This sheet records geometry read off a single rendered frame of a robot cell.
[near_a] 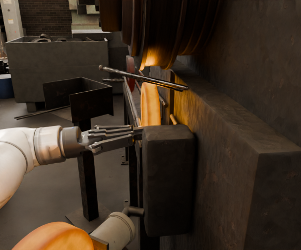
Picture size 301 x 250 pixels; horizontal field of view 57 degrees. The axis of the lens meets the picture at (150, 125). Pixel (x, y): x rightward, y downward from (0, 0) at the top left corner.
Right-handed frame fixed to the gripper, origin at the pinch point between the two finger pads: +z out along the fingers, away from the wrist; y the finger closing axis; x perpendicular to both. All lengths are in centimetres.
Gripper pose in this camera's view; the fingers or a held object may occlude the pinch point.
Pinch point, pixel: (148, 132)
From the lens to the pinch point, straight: 69.4
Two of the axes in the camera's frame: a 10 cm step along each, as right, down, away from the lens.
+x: -0.9, -9.2, -3.8
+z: 9.9, -1.3, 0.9
